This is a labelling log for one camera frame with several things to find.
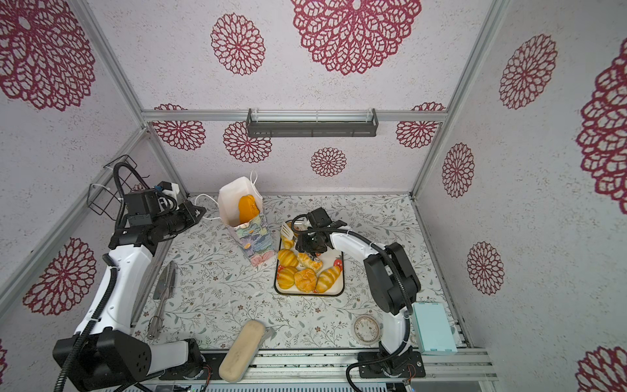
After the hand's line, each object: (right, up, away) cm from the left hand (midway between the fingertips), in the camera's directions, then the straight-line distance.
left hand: (205, 213), depth 77 cm
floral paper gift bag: (+14, -8, +7) cm, 17 cm away
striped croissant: (+24, -12, +20) cm, 34 cm away
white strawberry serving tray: (+29, -22, +11) cm, 38 cm away
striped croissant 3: (+25, -23, +11) cm, 35 cm away
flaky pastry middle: (+32, -17, +15) cm, 39 cm away
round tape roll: (+52, -39, +4) cm, 65 cm away
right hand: (+30, -11, +16) cm, 35 cm away
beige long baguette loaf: (+13, -42, -3) cm, 44 cm away
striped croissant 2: (+24, -17, +15) cm, 33 cm away
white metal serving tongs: (+24, -7, +20) cm, 32 cm away
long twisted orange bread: (+9, +2, +18) cm, 20 cm away
